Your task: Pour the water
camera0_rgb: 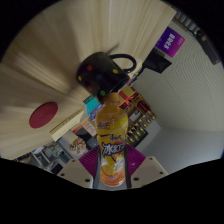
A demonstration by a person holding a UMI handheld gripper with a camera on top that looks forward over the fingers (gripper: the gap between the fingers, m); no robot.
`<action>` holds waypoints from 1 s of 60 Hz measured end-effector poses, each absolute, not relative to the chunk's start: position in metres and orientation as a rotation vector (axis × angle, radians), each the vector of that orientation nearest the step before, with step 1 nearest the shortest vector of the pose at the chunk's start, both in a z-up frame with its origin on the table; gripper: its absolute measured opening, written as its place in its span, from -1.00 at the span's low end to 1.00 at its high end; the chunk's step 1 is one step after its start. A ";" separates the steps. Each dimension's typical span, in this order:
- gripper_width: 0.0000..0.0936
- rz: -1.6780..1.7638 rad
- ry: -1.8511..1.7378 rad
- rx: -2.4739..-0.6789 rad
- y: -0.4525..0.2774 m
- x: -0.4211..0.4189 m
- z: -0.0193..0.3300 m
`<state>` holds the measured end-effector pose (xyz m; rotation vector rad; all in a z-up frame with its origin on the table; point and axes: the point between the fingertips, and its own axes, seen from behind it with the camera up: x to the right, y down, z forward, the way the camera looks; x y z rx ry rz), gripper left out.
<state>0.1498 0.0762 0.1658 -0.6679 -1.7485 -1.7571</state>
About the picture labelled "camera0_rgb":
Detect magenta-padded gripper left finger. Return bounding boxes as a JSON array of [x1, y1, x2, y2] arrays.
[[56, 145, 102, 190]]

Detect yellow drink bottle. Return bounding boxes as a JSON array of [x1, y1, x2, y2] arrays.
[[94, 92, 129, 188]]

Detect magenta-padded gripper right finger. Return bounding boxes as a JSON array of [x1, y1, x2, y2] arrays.
[[124, 143, 169, 189]]

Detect colourful magazine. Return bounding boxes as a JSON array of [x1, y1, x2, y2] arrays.
[[87, 105, 101, 124]]

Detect black mug with coloured dots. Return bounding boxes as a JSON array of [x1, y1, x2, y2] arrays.
[[75, 51, 138, 104]]

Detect teal book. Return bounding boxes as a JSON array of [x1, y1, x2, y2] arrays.
[[83, 94, 101, 116]]

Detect wooden shelf unit with trophies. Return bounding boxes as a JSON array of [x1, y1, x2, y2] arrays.
[[121, 98, 158, 148]]

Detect purple sign board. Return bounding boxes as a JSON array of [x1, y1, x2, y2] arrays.
[[154, 26, 186, 59]]

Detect yellow gift box red ribbon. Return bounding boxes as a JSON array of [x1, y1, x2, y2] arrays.
[[118, 84, 141, 103]]

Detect pale yellow flat box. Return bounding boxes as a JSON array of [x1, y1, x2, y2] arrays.
[[49, 107, 86, 143]]

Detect pink flowers in white pot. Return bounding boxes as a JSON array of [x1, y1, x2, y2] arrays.
[[68, 136, 89, 157]]

